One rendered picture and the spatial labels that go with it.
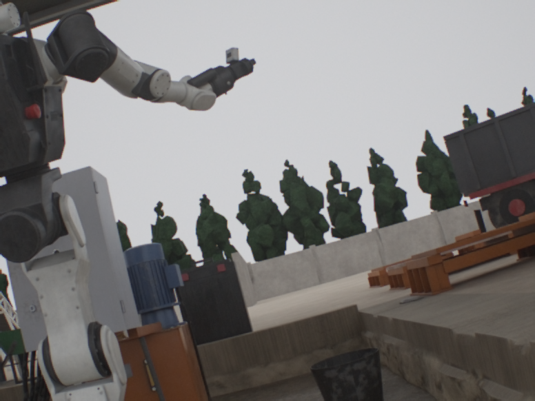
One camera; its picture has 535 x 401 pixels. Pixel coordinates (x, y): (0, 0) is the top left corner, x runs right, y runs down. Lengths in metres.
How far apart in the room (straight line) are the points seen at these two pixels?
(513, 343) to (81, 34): 1.36
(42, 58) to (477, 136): 8.83
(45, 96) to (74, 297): 0.48
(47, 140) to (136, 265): 1.51
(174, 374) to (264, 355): 1.78
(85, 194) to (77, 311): 0.74
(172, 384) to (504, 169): 7.85
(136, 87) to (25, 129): 0.36
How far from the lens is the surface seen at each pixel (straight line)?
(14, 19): 1.44
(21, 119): 1.22
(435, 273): 3.76
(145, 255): 2.72
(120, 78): 1.41
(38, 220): 1.23
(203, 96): 1.67
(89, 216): 2.02
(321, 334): 4.20
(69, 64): 1.27
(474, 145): 9.71
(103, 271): 1.98
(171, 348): 2.49
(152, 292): 2.70
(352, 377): 2.47
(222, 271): 4.43
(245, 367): 4.22
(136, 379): 2.52
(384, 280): 7.29
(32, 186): 1.28
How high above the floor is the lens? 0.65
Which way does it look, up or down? 8 degrees up
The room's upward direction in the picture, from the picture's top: 15 degrees counter-clockwise
